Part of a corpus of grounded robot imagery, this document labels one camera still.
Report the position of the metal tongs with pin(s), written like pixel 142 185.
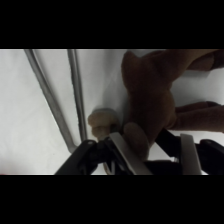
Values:
pixel 53 103

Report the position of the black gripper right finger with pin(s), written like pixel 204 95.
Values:
pixel 191 156

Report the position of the brown plush deer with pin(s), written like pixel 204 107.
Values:
pixel 150 96

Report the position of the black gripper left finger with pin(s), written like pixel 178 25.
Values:
pixel 100 153

